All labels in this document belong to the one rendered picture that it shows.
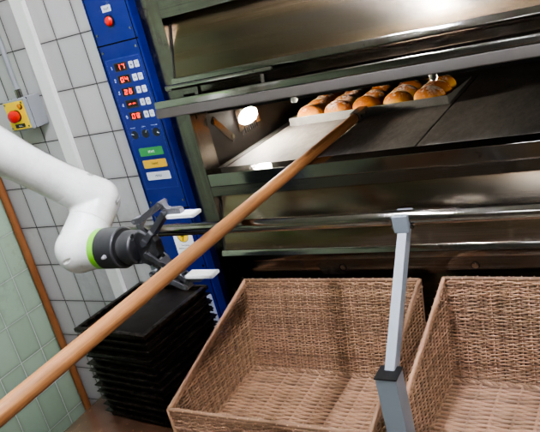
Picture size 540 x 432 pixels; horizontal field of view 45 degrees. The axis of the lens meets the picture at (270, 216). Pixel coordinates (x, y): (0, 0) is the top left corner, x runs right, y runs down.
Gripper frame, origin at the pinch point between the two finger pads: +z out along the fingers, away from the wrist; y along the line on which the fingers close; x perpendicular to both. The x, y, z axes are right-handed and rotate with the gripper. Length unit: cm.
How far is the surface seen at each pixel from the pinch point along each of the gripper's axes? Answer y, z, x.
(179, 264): -0.7, 1.7, 10.5
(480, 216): 3, 52, -14
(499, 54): -21, 55, -37
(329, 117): 0, -12, -100
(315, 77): -23.3, 15.0, -37.7
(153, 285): -0.8, 1.6, 18.8
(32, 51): -44, -82, -51
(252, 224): 2.3, 3.2, -14.9
